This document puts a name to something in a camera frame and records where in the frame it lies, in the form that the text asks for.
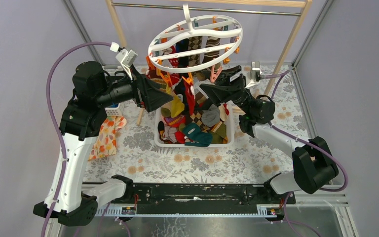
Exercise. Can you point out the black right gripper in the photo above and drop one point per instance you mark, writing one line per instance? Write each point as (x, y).
(225, 91)

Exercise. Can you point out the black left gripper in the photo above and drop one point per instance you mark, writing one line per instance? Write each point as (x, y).
(138, 92)

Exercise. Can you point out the yellow mustard sock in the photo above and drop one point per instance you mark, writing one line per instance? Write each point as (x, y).
(176, 106)

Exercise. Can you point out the white round sock hanger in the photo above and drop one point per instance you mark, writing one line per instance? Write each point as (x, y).
(196, 43)

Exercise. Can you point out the red santa sock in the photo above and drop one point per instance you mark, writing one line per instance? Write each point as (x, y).
(190, 96)

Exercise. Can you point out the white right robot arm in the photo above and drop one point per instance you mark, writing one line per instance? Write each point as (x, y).
(313, 163)

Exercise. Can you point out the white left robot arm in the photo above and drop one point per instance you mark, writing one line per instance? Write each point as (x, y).
(94, 91)

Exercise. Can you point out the white perforated basket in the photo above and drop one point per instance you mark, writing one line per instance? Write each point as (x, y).
(115, 110)

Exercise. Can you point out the teal green sock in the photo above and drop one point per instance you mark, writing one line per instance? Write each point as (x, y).
(194, 136)

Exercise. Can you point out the orange floral cloth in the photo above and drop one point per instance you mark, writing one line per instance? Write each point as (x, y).
(105, 144)

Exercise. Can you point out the floral patterned table mat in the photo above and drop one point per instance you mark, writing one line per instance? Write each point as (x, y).
(138, 157)

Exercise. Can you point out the metal hanging rod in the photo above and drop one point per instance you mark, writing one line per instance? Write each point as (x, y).
(115, 4)

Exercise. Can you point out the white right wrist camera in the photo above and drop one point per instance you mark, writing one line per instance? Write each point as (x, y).
(253, 74)

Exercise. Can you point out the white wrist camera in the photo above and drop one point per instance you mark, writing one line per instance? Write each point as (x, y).
(253, 74)
(125, 57)

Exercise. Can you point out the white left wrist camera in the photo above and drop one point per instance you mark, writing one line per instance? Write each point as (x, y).
(125, 57)

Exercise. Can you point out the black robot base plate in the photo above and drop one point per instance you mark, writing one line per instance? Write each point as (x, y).
(145, 193)

